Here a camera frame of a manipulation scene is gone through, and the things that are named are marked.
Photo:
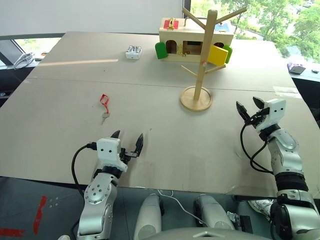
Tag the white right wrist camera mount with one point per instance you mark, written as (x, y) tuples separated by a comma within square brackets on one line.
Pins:
[(275, 110)]

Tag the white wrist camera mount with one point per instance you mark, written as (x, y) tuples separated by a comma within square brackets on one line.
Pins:
[(275, 110), (108, 150)]

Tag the silver robot left leg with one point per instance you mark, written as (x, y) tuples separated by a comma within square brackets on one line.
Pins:
[(147, 215)]

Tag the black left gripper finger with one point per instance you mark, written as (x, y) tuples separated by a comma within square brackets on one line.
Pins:
[(116, 135), (139, 143)]

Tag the silver robot right leg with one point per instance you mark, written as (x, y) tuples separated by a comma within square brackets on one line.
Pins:
[(210, 212)]

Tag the green arched toy door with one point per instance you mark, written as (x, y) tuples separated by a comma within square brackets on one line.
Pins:
[(228, 53), (161, 51)]

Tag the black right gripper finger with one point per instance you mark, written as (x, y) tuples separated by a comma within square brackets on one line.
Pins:
[(259, 103), (242, 110)]

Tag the dark wallet with purple print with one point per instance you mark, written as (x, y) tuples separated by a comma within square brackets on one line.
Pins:
[(297, 68)]

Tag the small grey device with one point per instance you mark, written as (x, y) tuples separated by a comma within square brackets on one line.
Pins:
[(315, 71)]

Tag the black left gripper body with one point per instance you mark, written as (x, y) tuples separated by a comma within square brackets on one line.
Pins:
[(130, 155)]

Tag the key with red ribbon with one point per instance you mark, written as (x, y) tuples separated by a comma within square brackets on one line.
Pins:
[(105, 105)]

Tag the wooden toy lock house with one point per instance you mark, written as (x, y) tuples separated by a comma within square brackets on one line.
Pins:
[(182, 32)]

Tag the yellow toy door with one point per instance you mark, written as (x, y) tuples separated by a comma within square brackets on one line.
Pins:
[(217, 55)]

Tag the white battery box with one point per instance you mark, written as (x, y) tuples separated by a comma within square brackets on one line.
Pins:
[(133, 52)]

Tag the silver robot leg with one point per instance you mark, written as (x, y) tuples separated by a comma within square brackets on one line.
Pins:
[(147, 215), (210, 212)]

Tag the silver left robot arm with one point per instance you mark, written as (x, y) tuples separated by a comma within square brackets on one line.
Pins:
[(97, 192)]

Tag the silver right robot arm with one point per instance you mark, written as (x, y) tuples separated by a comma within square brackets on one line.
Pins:
[(287, 160)]

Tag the wooden tree-shaped hanger stand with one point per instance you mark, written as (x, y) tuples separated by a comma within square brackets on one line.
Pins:
[(203, 67)]

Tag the grey robot torso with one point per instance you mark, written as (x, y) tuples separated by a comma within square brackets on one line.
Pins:
[(207, 235)]

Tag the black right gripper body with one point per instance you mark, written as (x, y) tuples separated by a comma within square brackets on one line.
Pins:
[(256, 118)]

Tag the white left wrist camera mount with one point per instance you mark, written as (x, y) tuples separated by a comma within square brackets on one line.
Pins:
[(108, 150)]

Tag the clear tape strip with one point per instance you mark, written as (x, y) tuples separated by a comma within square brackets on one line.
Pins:
[(285, 90)]

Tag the white sneaker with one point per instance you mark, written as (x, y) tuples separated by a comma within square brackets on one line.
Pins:
[(261, 206)]

